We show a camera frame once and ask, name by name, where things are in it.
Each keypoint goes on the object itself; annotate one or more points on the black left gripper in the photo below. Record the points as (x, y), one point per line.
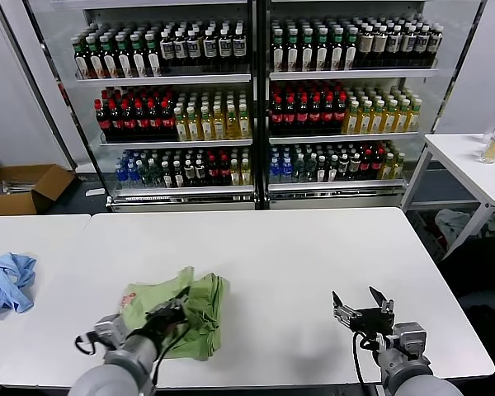
(167, 315)

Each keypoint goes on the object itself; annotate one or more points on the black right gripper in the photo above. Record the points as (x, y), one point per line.
(371, 319)

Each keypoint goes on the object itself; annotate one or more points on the light green polo shirt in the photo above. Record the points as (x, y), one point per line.
(206, 305)

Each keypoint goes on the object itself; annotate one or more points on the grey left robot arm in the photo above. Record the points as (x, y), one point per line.
(115, 371)

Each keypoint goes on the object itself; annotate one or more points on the grey white clothes pile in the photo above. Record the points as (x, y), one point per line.
(451, 224)

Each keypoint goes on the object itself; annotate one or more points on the white label dark bottle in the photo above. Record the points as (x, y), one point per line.
(200, 172)
(342, 167)
(354, 167)
(320, 169)
(177, 173)
(189, 172)
(331, 168)
(166, 173)

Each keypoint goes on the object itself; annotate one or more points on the green tinted water bottle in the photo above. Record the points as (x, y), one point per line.
(143, 173)
(309, 169)
(297, 169)
(155, 173)

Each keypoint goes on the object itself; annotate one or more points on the red label cola bottle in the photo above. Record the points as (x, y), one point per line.
(102, 121)
(223, 171)
(376, 164)
(212, 171)
(301, 115)
(115, 121)
(365, 165)
(340, 114)
(289, 115)
(167, 120)
(128, 121)
(140, 121)
(327, 114)
(314, 115)
(152, 120)
(276, 115)

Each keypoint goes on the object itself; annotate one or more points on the blue label water bottle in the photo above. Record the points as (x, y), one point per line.
(274, 170)
(286, 170)
(120, 173)
(132, 173)

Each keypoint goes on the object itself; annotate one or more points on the pale yellow drink bottle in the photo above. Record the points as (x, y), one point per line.
(234, 172)
(246, 172)
(387, 167)
(399, 166)

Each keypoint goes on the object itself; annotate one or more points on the small white floor tag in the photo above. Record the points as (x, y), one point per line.
(95, 192)

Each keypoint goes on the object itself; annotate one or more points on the yellow tea bottle green cap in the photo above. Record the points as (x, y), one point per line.
(413, 117)
(364, 119)
(232, 124)
(219, 124)
(181, 125)
(351, 119)
(206, 125)
(244, 123)
(401, 118)
(194, 125)
(376, 119)
(389, 118)

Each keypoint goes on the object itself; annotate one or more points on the crumpled light blue garment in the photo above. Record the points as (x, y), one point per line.
(6, 284)

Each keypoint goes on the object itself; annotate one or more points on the white side table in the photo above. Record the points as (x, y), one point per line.
(470, 165)

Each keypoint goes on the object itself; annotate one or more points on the open cardboard box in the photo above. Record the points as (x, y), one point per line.
(20, 202)

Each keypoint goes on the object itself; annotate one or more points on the metal rods bundle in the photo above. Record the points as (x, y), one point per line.
(8, 186)

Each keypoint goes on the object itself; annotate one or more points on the glass beverage display cabinet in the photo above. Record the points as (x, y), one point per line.
(260, 103)

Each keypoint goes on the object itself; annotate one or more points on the navy label dark bottle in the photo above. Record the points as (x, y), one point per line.
(408, 44)
(394, 44)
(436, 43)
(239, 47)
(168, 49)
(210, 48)
(195, 48)
(181, 49)
(422, 43)
(224, 48)

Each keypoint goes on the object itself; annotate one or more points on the beige label dark bottle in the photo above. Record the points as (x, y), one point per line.
(380, 45)
(366, 45)

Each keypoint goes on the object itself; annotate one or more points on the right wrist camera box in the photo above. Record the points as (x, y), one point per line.
(410, 338)

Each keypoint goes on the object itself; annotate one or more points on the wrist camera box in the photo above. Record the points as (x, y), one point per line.
(109, 330)
(410, 338)

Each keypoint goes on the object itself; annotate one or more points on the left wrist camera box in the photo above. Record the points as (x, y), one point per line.
(109, 330)

